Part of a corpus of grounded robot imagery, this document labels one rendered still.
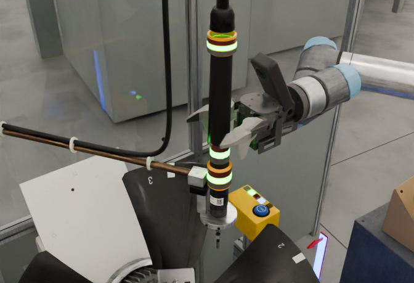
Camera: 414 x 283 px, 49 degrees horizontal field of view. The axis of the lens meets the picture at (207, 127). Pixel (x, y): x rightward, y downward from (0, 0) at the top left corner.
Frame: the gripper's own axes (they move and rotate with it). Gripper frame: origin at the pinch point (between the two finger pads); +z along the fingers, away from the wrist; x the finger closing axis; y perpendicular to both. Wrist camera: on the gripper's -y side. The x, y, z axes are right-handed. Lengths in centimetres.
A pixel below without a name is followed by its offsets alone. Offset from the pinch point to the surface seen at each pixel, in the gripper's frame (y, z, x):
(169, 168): 11.3, 3.5, 7.2
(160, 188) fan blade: 26.0, -0.2, 18.3
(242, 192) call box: 59, -39, 35
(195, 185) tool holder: 13.1, 1.1, 2.1
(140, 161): 11.2, 6.8, 12.0
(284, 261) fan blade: 47, -22, -1
